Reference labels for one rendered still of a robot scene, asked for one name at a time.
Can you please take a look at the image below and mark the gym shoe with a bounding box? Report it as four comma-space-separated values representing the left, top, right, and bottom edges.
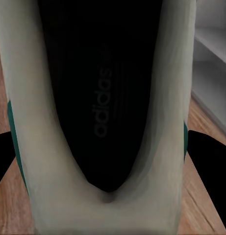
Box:
0, 0, 197, 235

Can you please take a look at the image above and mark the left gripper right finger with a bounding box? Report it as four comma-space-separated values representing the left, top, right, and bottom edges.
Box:
187, 130, 226, 228

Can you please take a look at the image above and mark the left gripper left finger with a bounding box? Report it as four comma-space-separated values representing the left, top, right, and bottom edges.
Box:
0, 132, 16, 181

